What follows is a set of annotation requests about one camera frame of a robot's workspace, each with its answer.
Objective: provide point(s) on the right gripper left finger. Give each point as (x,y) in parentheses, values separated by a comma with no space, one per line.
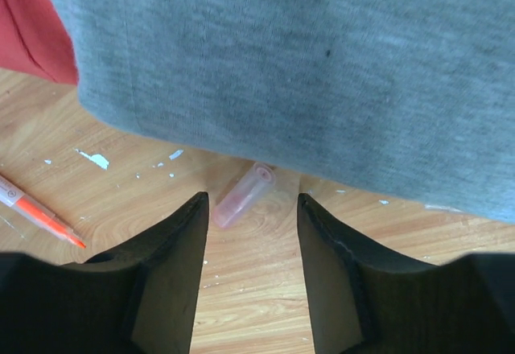
(138,297)

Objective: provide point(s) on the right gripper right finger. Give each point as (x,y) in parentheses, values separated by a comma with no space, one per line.
(366,298)

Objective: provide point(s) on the pink translucent pen cap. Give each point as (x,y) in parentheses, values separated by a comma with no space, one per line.
(255,184)

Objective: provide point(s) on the orange highlighter pen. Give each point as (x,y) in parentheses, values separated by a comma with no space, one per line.
(13,197)

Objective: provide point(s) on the red and grey cloth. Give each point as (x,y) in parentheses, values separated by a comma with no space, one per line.
(407,98)

